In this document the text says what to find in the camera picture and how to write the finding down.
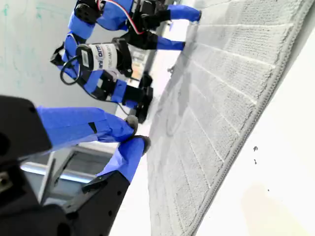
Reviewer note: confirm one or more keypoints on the arm camera box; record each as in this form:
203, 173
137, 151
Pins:
103, 56

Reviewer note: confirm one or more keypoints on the white board panel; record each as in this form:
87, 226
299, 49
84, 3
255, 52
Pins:
24, 37

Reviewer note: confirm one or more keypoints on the arm camera stalk black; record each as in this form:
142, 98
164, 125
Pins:
123, 59

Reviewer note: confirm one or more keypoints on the grey striped towel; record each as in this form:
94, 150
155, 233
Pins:
221, 98

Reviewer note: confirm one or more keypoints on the steel post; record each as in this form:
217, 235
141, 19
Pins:
32, 170

